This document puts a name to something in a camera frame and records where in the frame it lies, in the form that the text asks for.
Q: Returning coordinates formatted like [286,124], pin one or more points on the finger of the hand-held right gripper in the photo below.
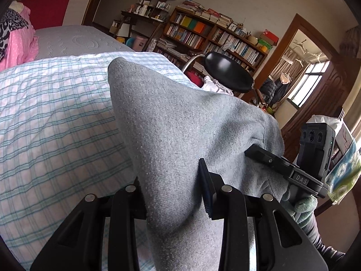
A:
[268,159]

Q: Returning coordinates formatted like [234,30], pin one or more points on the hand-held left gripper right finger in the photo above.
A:
[204,186]

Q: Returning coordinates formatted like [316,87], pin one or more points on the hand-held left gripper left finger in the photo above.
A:
[138,203]

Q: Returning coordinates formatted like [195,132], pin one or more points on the grey pants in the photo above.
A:
[174,132]

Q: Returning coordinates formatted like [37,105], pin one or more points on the person's right forearm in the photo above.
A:
[324,245]

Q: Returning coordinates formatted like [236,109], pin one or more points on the person's right hand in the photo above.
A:
[304,207]

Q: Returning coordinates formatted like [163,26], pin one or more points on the floral print cloth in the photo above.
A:
[344,172]

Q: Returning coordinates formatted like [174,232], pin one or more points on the green plastic basin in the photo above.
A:
[270,110]

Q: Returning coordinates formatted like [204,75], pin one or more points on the carved wooden door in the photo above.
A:
[335,98]

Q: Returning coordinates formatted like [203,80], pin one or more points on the black coat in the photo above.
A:
[277,90]

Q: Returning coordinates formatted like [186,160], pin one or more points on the window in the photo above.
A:
[310,82]

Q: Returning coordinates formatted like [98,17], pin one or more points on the white cloth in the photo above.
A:
[217,86]

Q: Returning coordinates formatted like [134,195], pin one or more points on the black chair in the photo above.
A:
[228,72]

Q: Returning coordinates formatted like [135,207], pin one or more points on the plaid bed sheet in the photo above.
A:
[56,135]

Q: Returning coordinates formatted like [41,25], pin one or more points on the red cloth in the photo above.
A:
[194,77]

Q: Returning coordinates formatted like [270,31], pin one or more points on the green box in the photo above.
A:
[265,45]

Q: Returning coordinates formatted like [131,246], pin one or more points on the red box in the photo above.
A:
[269,35]

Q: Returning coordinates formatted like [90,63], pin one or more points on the wooden bookshelf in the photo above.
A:
[191,31]

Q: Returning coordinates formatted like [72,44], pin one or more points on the pink bucket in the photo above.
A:
[139,43]

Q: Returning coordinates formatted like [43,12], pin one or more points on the blue basin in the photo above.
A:
[129,42]

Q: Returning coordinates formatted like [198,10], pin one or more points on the stack of books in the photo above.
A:
[203,10]

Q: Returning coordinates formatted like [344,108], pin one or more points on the grey bed cover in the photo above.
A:
[84,41]

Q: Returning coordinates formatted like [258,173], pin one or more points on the wooden desk with shelf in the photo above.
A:
[141,17]

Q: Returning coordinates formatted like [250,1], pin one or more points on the pink pillow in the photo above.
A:
[22,48]

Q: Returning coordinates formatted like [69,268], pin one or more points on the dark closet door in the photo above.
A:
[94,2]

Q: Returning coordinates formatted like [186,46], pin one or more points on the leopard print cloth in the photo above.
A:
[8,28]

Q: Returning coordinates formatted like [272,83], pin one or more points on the red wall panel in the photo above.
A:
[48,0]

